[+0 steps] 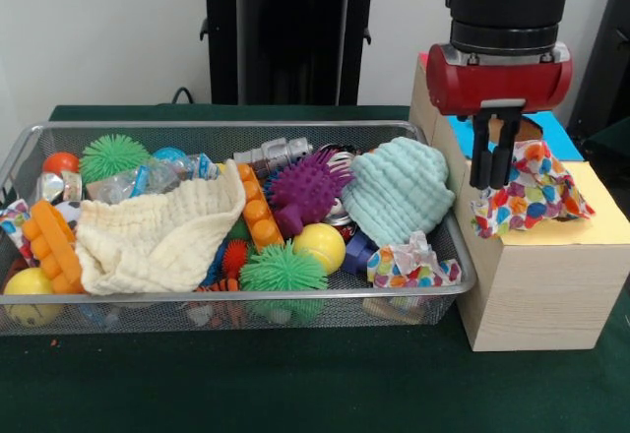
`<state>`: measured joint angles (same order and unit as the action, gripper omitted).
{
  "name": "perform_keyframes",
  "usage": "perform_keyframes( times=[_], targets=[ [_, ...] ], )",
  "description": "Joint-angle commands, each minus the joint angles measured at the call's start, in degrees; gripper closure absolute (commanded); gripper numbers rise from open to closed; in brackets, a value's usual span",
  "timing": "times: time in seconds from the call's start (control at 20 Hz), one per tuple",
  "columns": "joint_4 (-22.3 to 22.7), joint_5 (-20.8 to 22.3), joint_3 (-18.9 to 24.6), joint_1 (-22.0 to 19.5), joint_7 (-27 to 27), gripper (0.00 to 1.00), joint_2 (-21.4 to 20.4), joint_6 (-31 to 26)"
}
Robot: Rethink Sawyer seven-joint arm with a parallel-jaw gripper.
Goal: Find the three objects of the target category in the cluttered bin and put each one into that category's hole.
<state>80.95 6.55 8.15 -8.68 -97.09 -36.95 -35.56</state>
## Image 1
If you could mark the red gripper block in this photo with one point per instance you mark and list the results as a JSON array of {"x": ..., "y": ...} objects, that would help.
[{"x": 497, "y": 83}]

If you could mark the colourful dotted cloth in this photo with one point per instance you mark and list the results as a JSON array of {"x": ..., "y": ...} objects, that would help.
[
  {"x": 536, "y": 197},
  {"x": 394, "y": 268}
]

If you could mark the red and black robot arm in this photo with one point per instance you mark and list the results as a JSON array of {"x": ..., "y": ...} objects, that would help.
[{"x": 509, "y": 0}]

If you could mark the wooden box with three holes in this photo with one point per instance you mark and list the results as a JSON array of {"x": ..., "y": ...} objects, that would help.
[{"x": 541, "y": 295}]

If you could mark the mint green knitted cloth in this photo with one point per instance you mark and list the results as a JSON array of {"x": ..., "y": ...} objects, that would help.
[{"x": 394, "y": 187}]

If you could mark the purple spiky rubber toy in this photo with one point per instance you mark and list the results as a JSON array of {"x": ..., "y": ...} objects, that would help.
[{"x": 305, "y": 187}]

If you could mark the yellow plastic ball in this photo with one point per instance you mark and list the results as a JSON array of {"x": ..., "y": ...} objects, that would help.
[{"x": 317, "y": 246}]

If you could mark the green spiky rubber ball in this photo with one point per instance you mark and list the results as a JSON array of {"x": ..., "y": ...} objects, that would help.
[
  {"x": 110, "y": 155},
  {"x": 280, "y": 270}
]

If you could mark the orange toy building brick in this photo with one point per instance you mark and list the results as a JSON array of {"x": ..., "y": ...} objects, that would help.
[
  {"x": 49, "y": 241},
  {"x": 258, "y": 216}
]

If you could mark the cream knitted cloth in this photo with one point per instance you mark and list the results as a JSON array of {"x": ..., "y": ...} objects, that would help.
[{"x": 147, "y": 236}]

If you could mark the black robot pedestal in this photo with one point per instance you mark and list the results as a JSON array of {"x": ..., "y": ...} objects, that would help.
[{"x": 295, "y": 34}]

